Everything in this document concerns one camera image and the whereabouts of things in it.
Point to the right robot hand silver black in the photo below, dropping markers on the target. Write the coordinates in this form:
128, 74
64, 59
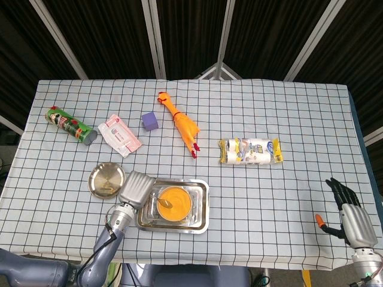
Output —
356, 224

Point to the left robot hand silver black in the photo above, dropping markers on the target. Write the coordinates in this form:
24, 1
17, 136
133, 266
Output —
136, 188

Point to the small metal spoon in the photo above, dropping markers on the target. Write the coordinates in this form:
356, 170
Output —
167, 204

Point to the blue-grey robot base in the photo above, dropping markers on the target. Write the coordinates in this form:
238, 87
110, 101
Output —
185, 276

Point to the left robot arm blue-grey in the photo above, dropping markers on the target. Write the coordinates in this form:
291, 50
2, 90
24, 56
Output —
101, 245

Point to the bowl of yellow powder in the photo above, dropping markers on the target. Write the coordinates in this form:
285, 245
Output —
179, 206

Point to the rectangular steel tray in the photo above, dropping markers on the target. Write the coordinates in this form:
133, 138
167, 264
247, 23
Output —
197, 221

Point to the checkered light blue tablecloth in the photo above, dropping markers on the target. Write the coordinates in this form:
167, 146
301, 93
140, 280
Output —
269, 194

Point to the round steel plate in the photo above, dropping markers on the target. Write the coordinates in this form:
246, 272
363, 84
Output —
103, 179

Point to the pink wet wipes pack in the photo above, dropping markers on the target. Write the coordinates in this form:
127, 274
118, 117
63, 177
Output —
118, 136

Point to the purple foam cube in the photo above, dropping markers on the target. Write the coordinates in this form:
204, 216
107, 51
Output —
149, 121

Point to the orange rubber chicken toy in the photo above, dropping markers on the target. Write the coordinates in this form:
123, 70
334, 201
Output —
184, 125

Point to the green chip can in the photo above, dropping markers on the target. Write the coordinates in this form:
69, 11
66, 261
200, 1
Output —
68, 125

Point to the white trash bag rolls pack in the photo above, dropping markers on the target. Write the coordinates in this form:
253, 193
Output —
251, 151

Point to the dark folding screen white frame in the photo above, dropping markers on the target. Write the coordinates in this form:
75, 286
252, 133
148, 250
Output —
191, 30

